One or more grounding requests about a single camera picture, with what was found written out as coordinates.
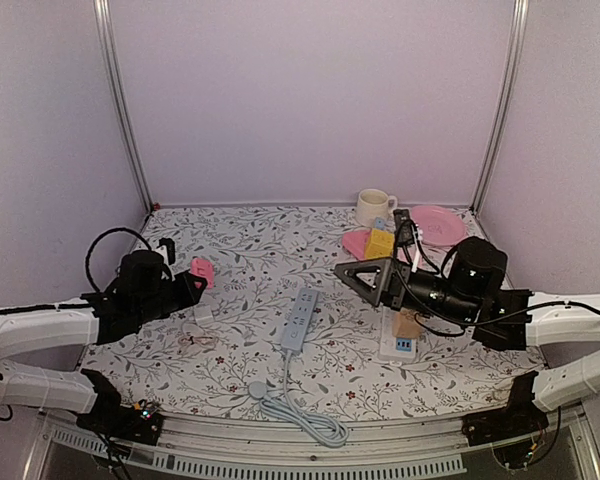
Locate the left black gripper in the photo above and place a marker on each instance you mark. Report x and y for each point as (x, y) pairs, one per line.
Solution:
(188, 292)

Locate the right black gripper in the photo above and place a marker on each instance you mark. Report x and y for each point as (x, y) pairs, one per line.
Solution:
(388, 290)

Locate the pink plug adapter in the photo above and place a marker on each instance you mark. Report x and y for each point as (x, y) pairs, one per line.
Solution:
(203, 268)

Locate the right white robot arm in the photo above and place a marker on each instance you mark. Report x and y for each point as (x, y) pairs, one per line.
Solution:
(557, 319)

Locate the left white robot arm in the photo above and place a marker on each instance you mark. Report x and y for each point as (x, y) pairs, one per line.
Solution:
(40, 327)

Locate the yellow cube socket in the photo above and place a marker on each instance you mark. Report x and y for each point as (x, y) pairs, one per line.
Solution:
(379, 244)

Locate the beige cube socket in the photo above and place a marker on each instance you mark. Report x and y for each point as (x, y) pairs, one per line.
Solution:
(404, 325)

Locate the pink flat power strip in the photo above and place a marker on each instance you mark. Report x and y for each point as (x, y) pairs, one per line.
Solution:
(362, 244)

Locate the white power strip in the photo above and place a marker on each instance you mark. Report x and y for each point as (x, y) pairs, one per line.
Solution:
(393, 349)

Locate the cream ceramic mug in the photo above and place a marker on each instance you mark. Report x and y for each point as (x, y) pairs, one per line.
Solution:
(373, 204)

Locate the pink plate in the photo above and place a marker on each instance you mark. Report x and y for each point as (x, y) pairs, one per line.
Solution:
(440, 226)

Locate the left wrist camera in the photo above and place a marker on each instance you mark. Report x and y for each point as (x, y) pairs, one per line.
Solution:
(166, 248)

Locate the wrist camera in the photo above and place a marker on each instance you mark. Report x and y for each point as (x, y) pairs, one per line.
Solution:
(407, 240)
(166, 248)

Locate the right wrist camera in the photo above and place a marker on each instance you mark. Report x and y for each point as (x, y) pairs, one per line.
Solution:
(407, 240)

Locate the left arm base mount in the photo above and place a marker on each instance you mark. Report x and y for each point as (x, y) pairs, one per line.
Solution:
(139, 423)

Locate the front aluminium rail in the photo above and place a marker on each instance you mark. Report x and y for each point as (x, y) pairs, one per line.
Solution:
(393, 435)

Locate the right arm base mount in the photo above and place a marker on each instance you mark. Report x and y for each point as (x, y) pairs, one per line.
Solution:
(519, 416)

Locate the left aluminium frame post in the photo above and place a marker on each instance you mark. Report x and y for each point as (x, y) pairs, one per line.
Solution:
(104, 26)

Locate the aluminium frame post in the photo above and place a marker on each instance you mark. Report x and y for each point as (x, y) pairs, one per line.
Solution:
(511, 67)
(104, 26)

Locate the right aluminium frame post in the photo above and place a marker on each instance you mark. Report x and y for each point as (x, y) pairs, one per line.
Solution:
(511, 67)

